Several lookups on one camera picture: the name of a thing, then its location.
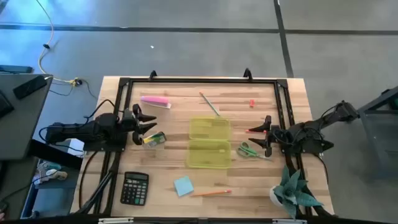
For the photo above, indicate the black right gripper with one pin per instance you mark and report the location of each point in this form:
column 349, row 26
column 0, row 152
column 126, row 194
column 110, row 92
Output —
column 274, row 136

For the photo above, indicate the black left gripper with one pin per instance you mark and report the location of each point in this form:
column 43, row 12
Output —
column 128, row 123

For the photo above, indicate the red marker pen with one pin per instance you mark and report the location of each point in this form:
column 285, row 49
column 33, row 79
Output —
column 253, row 131

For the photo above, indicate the small red eraser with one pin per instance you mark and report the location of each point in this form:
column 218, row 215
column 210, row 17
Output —
column 252, row 103

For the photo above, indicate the translucent yellow pencil case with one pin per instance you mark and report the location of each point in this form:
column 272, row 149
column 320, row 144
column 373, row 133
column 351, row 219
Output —
column 210, row 143

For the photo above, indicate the grey pencil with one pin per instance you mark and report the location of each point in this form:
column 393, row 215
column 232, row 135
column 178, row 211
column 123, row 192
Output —
column 210, row 104

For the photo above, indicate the blue sticky note pad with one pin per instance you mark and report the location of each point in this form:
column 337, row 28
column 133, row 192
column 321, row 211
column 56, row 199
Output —
column 183, row 186

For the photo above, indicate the orange pencil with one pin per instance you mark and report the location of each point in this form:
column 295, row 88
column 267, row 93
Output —
column 211, row 193

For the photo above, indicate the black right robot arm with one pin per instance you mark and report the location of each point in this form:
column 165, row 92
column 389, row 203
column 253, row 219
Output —
column 308, row 135

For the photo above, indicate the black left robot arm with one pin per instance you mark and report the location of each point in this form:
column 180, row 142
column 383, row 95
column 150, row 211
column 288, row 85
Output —
column 93, row 129

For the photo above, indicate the pink and white stapler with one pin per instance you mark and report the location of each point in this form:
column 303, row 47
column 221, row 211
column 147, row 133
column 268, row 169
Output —
column 155, row 100

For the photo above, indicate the potted succulent white pot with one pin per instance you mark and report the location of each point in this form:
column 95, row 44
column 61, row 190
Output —
column 292, row 193

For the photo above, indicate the black desk calculator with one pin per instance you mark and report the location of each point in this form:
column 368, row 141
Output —
column 134, row 188

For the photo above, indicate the white box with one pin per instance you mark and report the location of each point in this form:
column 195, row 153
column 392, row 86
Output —
column 74, row 146

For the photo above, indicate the grey metal cart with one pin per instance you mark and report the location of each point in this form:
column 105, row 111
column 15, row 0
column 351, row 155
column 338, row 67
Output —
column 377, row 137

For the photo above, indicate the black smartphone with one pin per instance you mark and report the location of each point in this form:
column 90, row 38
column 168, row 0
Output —
column 30, row 87

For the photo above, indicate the blue storage bin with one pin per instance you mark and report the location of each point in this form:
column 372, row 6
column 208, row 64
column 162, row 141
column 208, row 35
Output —
column 49, row 199

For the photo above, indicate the grey side table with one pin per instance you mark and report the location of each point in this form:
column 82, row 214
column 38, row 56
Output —
column 21, row 124

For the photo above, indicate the black flat device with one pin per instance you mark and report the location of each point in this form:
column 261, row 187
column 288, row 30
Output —
column 15, row 68

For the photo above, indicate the black keyboard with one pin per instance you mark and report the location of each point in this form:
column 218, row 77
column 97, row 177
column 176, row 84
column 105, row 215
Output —
column 4, row 104

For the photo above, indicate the black frame clamp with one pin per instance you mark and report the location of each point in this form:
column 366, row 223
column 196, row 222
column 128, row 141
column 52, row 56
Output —
column 153, row 74
column 247, row 74

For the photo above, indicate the black aluminium table frame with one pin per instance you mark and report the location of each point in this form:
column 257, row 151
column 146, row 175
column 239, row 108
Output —
column 202, row 81

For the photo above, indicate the silver table bracket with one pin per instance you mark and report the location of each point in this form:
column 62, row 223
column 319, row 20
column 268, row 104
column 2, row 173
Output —
column 289, row 221
column 115, row 220

